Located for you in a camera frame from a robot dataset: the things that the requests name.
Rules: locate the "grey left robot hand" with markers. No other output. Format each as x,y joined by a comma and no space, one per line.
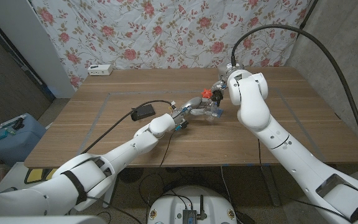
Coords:
193,102

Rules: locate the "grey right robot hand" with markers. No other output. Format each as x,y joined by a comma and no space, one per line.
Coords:
224,84

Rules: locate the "clear spray bottle black cap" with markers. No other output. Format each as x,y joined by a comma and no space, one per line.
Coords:
217,95

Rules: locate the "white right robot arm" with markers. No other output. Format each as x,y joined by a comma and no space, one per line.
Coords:
291,155

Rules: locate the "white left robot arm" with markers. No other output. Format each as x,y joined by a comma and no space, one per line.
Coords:
120,155

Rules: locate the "orange spiky stress ball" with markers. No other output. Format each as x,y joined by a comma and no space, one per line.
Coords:
206,93

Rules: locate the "black card holder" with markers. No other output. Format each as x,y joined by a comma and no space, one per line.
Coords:
143,112

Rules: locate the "grey tape outline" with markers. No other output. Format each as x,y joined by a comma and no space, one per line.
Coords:
135,92

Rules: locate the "floral backdrop cloth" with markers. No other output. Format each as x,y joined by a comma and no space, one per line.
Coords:
166,31

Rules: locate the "black round fan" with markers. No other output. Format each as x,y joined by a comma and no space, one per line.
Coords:
132,174

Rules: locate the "white power strip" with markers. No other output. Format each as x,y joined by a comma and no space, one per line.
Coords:
100,70

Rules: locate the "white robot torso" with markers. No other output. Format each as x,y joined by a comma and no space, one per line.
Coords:
191,202

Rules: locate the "grey table leg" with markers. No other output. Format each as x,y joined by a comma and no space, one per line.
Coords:
272,189

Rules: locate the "yellow black floor mat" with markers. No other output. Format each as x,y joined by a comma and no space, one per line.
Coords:
36,175

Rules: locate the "black clip tool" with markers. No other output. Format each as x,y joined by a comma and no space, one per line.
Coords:
18,123

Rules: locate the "white flat tool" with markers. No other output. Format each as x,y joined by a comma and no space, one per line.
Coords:
12,121

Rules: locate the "blue storage case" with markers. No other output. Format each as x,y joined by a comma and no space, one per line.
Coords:
14,146

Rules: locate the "teal hand tool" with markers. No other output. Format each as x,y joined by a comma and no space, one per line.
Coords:
2,136

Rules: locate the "white wall panel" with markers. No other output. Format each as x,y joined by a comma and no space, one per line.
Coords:
36,46

